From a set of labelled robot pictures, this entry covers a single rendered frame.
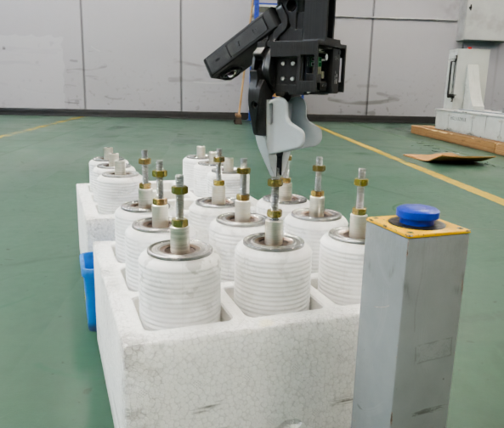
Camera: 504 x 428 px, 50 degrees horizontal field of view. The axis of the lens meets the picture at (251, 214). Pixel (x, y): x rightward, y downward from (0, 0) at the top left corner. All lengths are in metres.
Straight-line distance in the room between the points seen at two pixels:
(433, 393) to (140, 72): 6.71
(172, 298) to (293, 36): 0.31
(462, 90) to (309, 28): 4.79
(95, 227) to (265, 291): 0.54
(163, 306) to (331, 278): 0.22
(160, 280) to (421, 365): 0.28
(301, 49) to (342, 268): 0.27
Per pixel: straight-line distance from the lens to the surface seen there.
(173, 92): 7.09
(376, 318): 0.56
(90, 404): 0.83
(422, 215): 0.52
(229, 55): 0.66
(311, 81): 0.58
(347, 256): 0.68
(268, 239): 0.66
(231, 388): 0.63
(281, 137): 0.61
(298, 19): 0.62
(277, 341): 0.63
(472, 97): 5.26
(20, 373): 0.94
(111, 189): 1.13
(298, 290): 0.65
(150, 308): 0.62
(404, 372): 0.55
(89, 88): 7.23
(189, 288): 0.60
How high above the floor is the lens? 0.44
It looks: 13 degrees down
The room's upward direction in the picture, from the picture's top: 1 degrees clockwise
